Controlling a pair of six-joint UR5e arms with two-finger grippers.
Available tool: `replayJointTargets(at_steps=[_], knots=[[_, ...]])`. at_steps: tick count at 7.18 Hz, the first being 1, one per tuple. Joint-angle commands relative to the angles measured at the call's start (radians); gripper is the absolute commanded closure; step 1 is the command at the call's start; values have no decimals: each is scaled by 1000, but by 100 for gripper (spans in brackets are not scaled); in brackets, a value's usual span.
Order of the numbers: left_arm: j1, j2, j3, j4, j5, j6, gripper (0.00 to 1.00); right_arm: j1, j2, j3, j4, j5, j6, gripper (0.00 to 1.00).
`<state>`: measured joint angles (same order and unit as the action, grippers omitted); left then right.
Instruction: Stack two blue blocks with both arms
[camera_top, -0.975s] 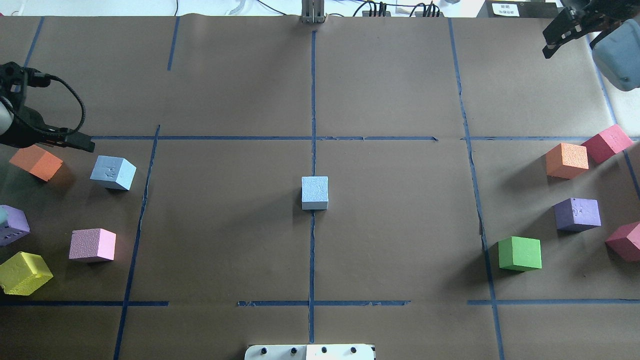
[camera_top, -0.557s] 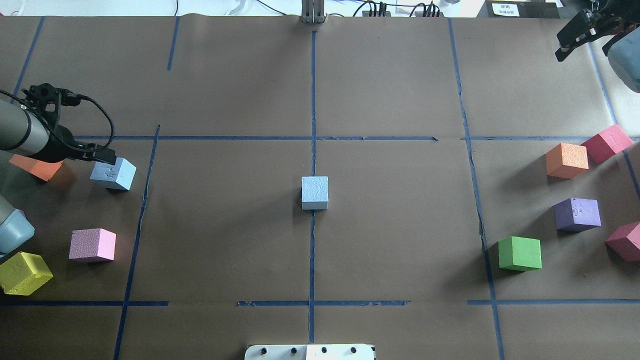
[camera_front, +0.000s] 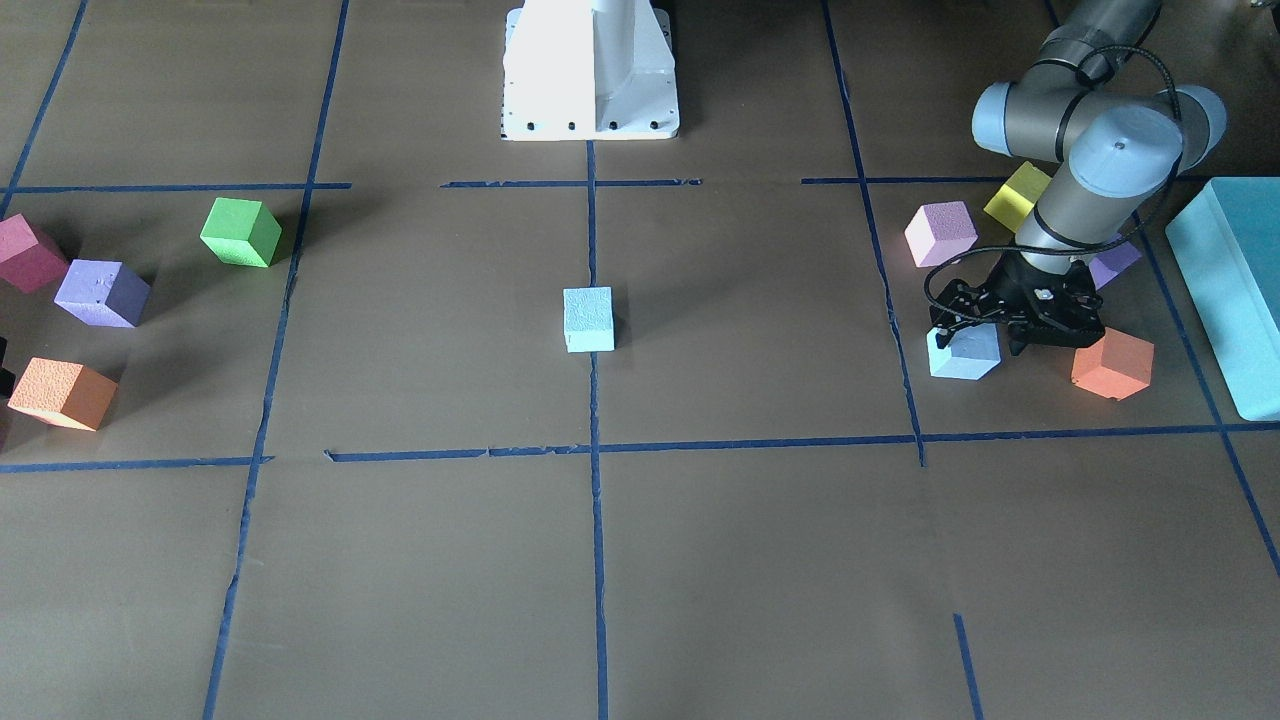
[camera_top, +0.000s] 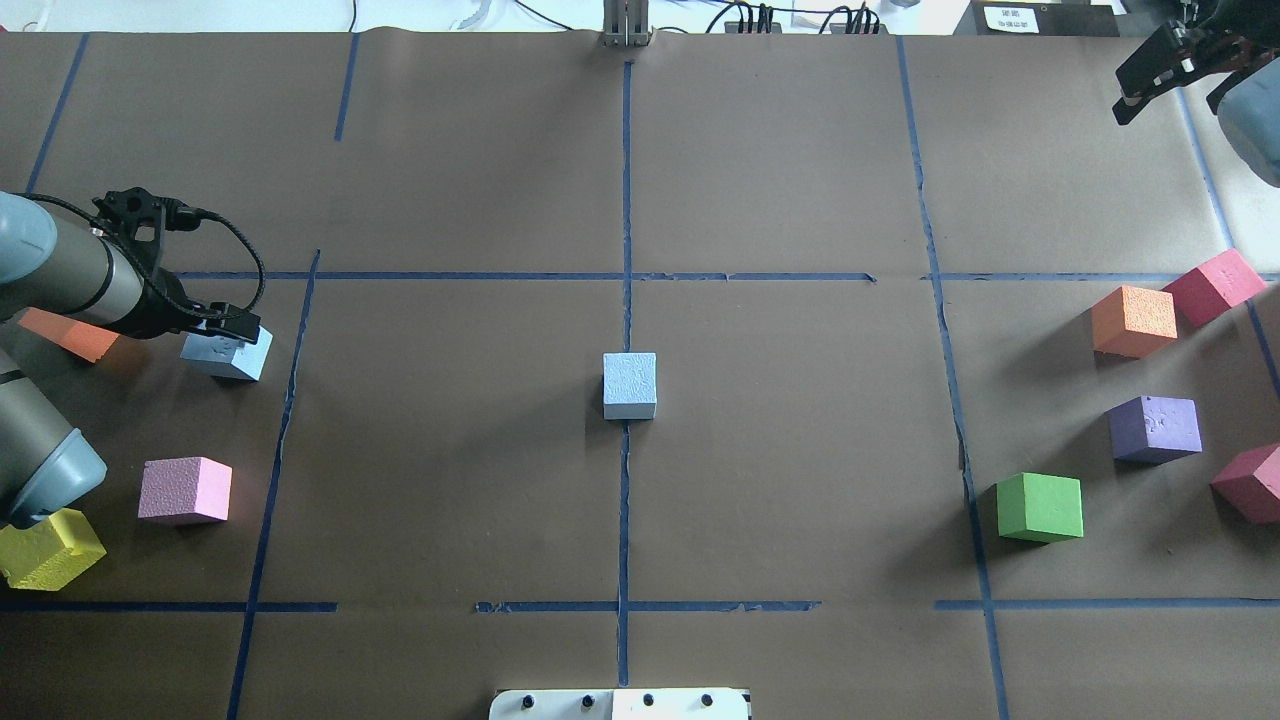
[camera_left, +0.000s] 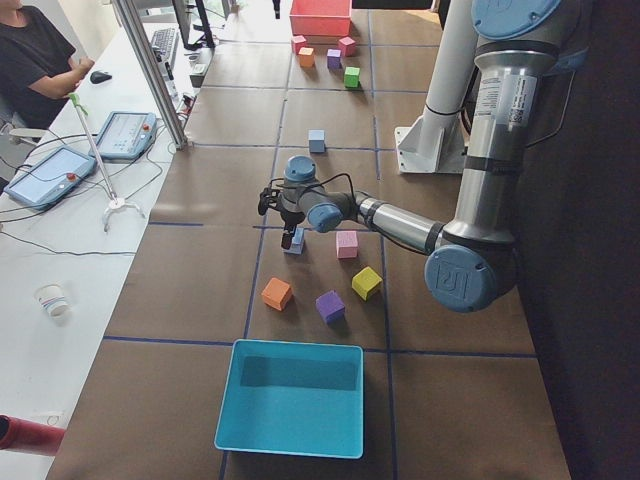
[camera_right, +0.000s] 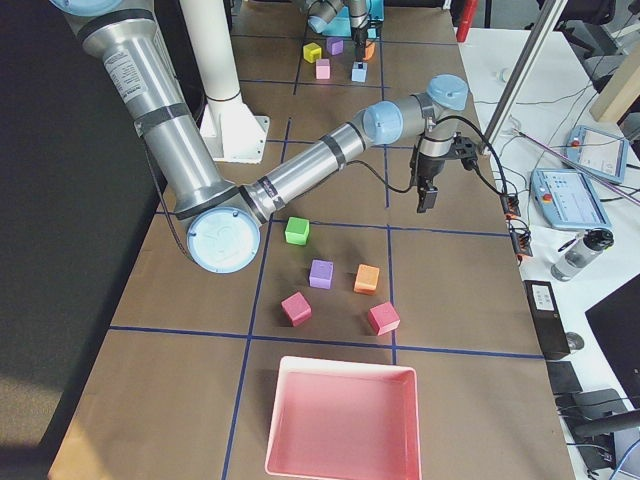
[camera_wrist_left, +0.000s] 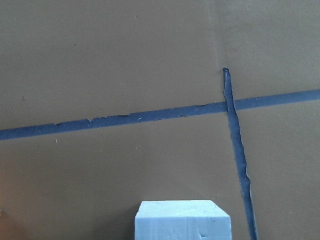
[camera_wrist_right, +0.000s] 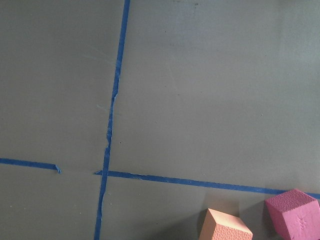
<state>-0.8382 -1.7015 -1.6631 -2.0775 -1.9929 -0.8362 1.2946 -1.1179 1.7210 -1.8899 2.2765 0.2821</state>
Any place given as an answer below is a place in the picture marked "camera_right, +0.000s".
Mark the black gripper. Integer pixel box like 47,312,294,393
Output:
416,171,438,214
353,27,368,63

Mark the light blue block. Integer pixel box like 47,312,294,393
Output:
351,62,368,83

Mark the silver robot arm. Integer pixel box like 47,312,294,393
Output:
292,0,372,62
55,1,468,274

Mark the orange far block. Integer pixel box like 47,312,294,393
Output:
363,42,376,62

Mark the orange block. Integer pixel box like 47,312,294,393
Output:
353,264,380,295
363,42,376,62

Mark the blue bin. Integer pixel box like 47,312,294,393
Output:
321,0,384,39

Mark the purple far block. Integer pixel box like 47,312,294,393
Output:
325,37,344,56

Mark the purple block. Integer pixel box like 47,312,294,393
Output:
309,259,334,289
325,37,344,56

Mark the pink far block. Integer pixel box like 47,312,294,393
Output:
315,58,331,80

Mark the yellow block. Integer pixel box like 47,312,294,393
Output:
302,42,322,64

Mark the small electronics board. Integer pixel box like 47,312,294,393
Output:
500,194,521,220

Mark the orange near block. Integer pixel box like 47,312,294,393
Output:
353,264,380,295

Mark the red fire extinguisher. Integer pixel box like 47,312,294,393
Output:
456,0,478,43

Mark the red block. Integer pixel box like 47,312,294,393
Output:
367,301,400,336

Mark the purple near block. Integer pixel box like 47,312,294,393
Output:
309,259,334,289

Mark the green block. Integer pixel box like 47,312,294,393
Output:
285,216,310,246

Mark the near teach pendant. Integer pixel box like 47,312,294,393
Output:
530,168,612,231

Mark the teach pendant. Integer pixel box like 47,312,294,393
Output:
565,125,629,185
530,168,612,231

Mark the white pole with base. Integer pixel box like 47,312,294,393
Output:
180,0,270,164

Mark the black power box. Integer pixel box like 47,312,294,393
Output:
523,280,570,360

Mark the far teach pendant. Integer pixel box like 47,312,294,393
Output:
565,125,629,185

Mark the clear water bottle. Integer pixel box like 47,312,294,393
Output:
550,228,614,282

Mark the magenta block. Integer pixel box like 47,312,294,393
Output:
281,292,312,327

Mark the black monitor corner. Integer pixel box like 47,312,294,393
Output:
586,282,639,396

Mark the pink tray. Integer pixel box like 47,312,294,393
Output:
265,356,422,479

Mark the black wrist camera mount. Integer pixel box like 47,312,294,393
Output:
445,132,478,171

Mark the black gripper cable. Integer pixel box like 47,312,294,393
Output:
344,115,509,197

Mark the aluminium frame post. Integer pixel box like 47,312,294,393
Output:
482,0,568,153

